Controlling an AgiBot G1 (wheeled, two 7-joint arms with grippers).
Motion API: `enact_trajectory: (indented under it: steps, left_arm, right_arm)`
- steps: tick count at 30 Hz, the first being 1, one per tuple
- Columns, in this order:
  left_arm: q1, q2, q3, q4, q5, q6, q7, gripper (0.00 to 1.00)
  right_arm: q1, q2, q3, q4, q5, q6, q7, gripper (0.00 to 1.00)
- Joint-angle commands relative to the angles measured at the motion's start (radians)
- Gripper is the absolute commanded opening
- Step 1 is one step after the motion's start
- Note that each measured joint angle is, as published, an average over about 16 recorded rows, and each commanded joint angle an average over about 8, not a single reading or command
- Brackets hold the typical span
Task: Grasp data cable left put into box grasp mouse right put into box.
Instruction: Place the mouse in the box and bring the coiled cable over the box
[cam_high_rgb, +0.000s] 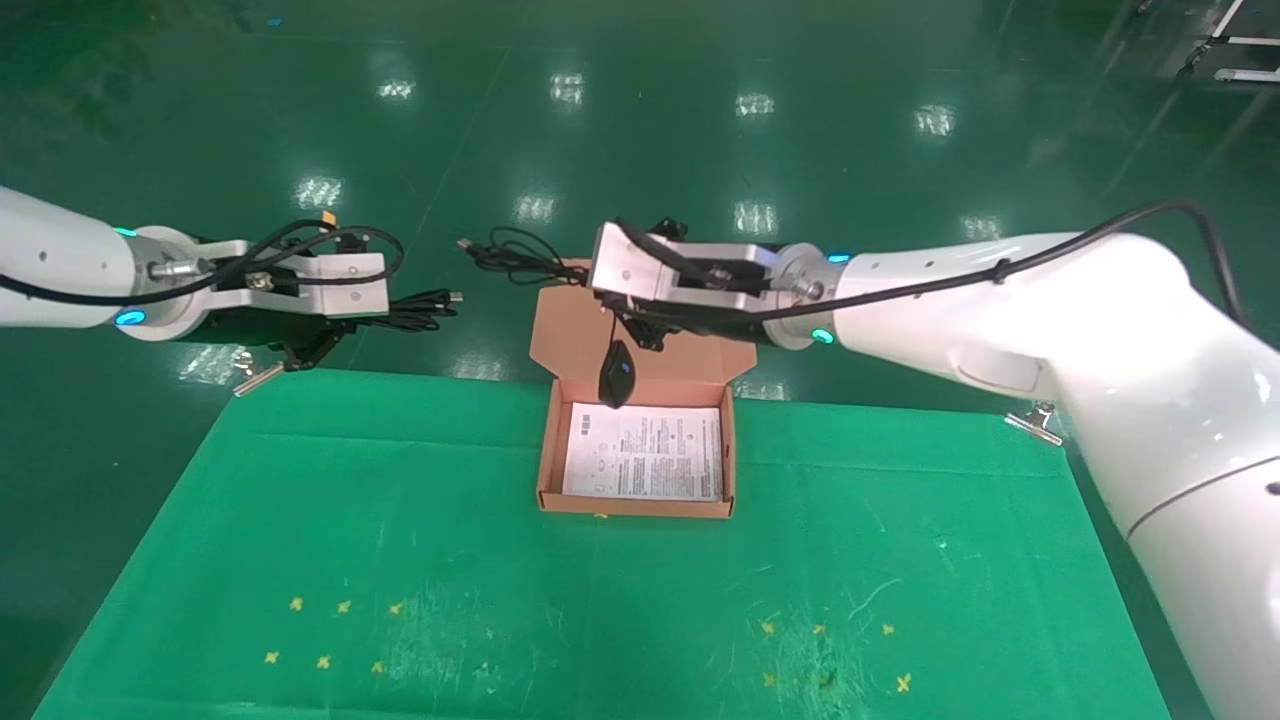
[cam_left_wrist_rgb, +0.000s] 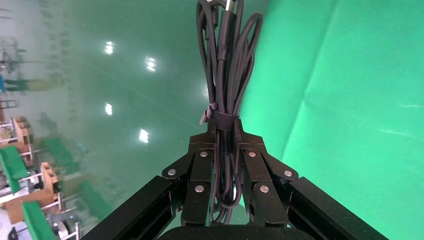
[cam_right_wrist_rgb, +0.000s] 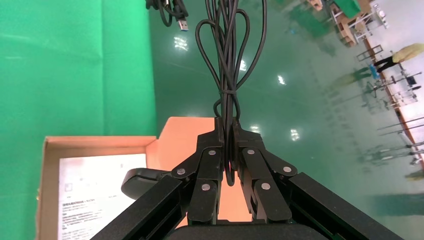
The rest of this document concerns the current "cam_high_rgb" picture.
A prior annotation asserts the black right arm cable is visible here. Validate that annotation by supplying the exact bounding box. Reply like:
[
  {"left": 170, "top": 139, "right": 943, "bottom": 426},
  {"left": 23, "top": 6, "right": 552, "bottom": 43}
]
[{"left": 740, "top": 198, "right": 1246, "bottom": 326}]

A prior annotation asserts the white printed instruction sheet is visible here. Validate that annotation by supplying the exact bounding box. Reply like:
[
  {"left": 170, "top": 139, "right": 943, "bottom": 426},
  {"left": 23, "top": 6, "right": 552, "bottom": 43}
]
[{"left": 561, "top": 403, "right": 723, "bottom": 502}]

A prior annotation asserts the black data cable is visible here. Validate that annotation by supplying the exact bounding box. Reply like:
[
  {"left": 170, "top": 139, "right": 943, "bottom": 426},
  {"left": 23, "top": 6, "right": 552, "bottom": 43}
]
[{"left": 385, "top": 288, "right": 464, "bottom": 333}]

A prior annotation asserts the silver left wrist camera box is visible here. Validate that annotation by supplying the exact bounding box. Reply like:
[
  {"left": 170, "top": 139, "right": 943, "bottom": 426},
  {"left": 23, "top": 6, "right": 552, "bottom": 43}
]
[{"left": 205, "top": 238, "right": 389, "bottom": 321}]

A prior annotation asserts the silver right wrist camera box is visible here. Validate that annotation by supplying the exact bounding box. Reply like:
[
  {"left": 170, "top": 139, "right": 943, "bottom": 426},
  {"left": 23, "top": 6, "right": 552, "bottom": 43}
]
[{"left": 590, "top": 222, "right": 791, "bottom": 311}]

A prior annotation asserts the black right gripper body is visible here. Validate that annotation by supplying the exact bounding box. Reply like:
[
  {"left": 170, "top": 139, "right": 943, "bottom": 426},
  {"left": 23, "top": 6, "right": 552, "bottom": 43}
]
[{"left": 660, "top": 300, "right": 773, "bottom": 347}]

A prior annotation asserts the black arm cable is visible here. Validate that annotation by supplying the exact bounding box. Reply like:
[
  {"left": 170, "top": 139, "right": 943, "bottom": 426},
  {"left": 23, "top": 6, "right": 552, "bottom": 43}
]
[
  {"left": 740, "top": 198, "right": 1246, "bottom": 326},
  {"left": 0, "top": 221, "right": 406, "bottom": 306}
]

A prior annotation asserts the orange cardboard box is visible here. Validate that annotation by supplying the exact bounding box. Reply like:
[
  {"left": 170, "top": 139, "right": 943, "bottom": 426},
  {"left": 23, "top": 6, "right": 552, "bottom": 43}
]
[{"left": 529, "top": 262, "right": 758, "bottom": 520}]

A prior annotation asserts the black wired computer mouse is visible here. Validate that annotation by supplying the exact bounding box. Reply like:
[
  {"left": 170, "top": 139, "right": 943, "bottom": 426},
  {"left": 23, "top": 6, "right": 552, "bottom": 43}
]
[{"left": 458, "top": 226, "right": 638, "bottom": 411}]

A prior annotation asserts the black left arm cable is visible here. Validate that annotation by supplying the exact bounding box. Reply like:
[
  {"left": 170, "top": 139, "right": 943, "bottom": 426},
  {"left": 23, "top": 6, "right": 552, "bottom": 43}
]
[{"left": 0, "top": 221, "right": 406, "bottom": 306}]

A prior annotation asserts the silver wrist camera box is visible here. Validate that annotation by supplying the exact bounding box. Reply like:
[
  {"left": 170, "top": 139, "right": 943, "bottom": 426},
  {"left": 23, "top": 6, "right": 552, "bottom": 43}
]
[
  {"left": 205, "top": 238, "right": 389, "bottom": 321},
  {"left": 590, "top": 222, "right": 791, "bottom": 311}
]

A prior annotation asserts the green table cloth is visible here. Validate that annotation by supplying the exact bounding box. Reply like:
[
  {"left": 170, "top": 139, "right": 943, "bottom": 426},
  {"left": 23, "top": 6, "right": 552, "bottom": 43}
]
[{"left": 30, "top": 367, "right": 1171, "bottom": 720}]

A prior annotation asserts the white metal cart frame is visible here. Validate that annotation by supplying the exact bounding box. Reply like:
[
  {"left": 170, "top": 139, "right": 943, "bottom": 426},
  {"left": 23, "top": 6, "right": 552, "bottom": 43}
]
[{"left": 1180, "top": 0, "right": 1280, "bottom": 86}]

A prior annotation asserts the silver binder clip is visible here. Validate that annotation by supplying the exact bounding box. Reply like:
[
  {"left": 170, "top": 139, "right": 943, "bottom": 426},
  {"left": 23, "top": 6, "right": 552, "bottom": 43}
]
[
  {"left": 1003, "top": 400, "right": 1066, "bottom": 446},
  {"left": 232, "top": 350, "right": 286, "bottom": 398}
]

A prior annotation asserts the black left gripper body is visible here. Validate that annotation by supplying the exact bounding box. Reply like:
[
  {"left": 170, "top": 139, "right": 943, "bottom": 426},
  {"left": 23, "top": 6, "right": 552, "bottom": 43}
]
[{"left": 195, "top": 305, "right": 346, "bottom": 351}]

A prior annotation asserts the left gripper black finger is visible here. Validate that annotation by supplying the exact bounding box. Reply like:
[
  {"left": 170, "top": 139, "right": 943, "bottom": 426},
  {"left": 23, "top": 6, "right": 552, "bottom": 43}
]
[{"left": 283, "top": 335, "right": 347, "bottom": 373}]

